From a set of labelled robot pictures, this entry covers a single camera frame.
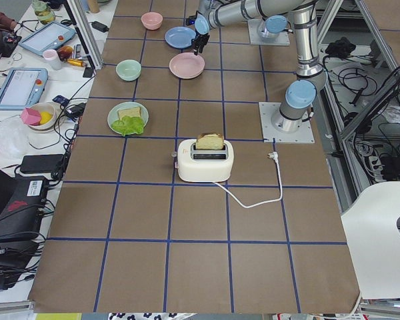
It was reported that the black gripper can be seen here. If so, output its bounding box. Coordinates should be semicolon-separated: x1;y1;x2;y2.
191;32;209;55

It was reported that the pink plate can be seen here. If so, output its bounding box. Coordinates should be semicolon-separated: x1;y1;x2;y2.
169;52;205;79

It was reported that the blue plate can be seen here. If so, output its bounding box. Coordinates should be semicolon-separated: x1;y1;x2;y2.
165;27;196;49

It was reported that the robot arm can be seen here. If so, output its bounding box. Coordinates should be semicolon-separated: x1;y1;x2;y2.
185;0;302;55
257;1;325;133

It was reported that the pink bowl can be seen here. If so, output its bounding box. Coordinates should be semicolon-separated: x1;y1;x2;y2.
141;12;163;31

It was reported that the pale green bowl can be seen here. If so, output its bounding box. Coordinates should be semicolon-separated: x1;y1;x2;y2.
115;59;141;81

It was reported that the bread slice on plate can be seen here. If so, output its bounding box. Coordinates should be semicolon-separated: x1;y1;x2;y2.
117;107;141;120

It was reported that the toast slice in toaster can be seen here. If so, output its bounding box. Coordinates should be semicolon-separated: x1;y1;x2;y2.
195;133;224;150

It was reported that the green plate with food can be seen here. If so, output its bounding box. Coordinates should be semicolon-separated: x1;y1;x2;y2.
107;102;149;133

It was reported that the green lettuce leaf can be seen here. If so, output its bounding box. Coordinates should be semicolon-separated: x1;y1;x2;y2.
111;116;145;136

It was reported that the cream white toaster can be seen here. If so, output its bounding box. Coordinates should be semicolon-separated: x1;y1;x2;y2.
175;139;234;183

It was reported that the pink cup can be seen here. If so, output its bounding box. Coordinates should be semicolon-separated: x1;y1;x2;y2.
42;49;62;70

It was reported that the upper blue teach pendant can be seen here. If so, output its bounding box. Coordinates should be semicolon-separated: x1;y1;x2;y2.
19;21;76;56

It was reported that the blue teach pendant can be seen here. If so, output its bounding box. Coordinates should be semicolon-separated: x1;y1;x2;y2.
19;21;76;56
0;68;48;111

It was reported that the beige bowl with toys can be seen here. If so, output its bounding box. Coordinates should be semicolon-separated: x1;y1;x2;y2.
21;102;59;133

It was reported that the lower blue teach pendant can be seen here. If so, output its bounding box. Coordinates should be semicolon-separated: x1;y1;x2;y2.
0;68;48;111

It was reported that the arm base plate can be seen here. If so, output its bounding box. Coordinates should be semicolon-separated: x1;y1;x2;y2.
259;102;315;144
248;15;290;46

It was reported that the white toaster power cable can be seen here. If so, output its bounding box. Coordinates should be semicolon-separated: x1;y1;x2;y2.
211;151;284;209

